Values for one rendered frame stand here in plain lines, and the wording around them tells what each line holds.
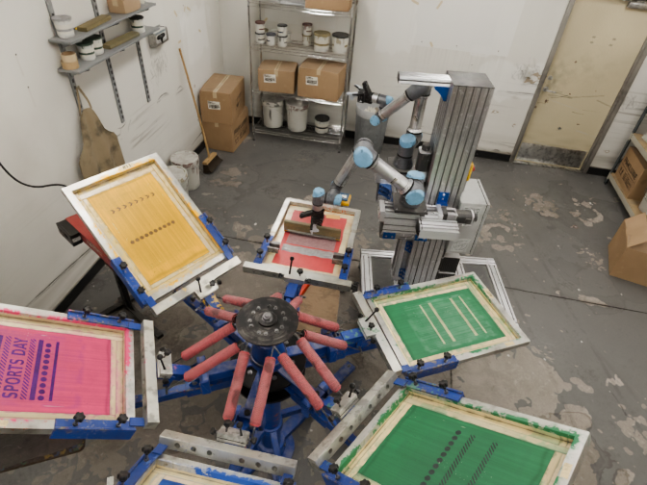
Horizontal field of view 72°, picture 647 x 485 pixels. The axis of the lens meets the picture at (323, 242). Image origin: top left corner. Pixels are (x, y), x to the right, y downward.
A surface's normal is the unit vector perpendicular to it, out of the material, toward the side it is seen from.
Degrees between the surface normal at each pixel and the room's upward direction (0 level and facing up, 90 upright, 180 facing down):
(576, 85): 90
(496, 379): 0
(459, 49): 90
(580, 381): 0
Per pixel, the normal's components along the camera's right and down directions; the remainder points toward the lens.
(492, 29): -0.20, 0.62
